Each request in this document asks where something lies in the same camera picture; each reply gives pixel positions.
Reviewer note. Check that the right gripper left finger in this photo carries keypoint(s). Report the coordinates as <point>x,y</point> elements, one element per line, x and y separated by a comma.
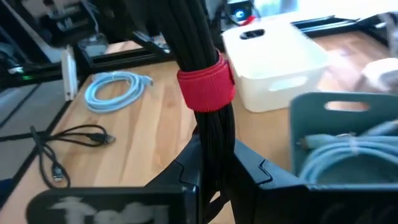
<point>183,193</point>

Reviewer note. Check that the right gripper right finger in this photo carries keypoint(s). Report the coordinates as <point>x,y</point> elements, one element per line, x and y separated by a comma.
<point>280,205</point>

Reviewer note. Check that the teal plastic bin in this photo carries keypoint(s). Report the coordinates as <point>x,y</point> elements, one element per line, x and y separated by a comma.
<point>306,118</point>

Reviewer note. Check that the white plastic bin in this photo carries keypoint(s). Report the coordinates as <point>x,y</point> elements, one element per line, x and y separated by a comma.
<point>273,62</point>

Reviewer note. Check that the white upright board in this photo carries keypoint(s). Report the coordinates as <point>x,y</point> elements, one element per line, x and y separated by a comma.
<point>70,74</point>

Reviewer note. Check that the silver lamp base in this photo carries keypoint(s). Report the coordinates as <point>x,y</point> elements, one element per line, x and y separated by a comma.
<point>382,73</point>

